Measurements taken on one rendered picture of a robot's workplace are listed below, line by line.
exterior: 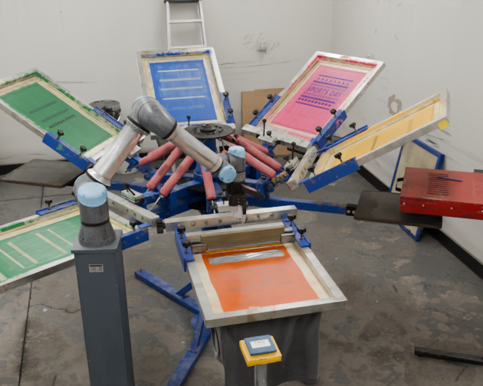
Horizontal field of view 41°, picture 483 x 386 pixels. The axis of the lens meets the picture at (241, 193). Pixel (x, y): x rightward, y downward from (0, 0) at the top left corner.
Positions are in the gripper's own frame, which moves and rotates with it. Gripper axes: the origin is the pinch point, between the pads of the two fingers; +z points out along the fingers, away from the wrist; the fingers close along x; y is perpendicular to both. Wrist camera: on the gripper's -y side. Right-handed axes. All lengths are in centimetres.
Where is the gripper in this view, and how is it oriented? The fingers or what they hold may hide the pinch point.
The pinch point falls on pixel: (242, 218)
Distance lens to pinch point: 304.3
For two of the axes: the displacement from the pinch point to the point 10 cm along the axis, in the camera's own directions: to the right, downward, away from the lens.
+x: 2.6, 3.6, -9.0
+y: -9.7, 1.1, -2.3
